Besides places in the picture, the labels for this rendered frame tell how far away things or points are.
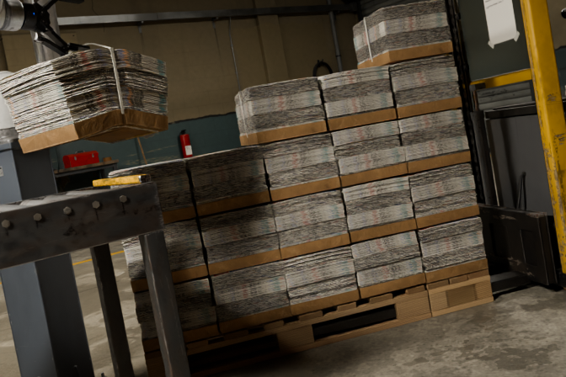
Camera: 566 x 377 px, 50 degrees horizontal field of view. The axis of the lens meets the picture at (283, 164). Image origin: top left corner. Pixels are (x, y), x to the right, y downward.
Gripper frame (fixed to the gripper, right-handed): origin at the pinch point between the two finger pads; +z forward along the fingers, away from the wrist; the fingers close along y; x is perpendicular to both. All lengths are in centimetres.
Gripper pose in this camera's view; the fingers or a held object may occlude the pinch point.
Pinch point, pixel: (81, 23)
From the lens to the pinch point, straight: 200.1
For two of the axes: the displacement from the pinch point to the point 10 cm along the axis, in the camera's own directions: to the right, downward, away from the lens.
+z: 6.0, -0.7, 7.9
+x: 7.9, -0.8, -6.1
